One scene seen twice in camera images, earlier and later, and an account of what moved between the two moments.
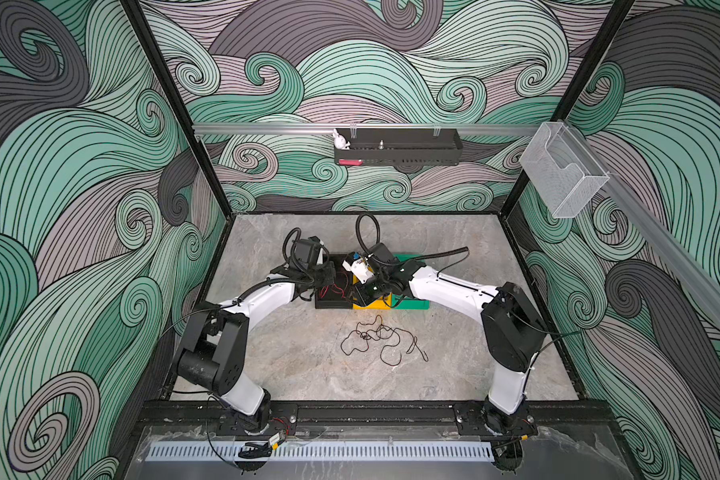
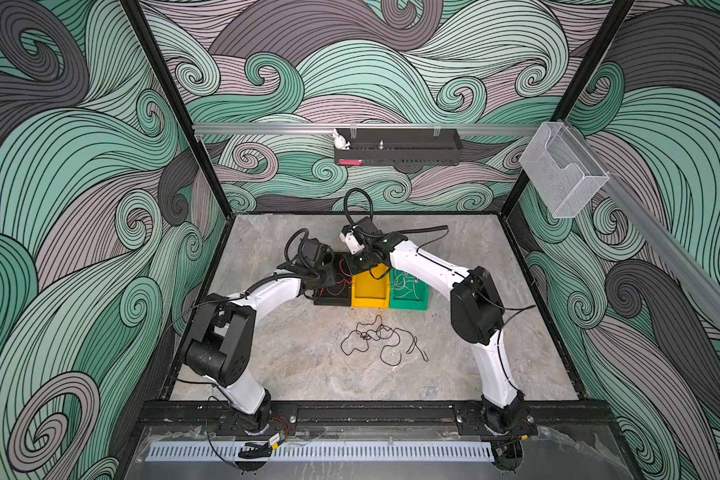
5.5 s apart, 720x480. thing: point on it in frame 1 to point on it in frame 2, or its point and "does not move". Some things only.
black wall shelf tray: x=402 y=146 does not move
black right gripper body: x=376 y=286 to x=361 y=260
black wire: x=358 y=339 does not move
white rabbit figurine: x=340 y=141 does not move
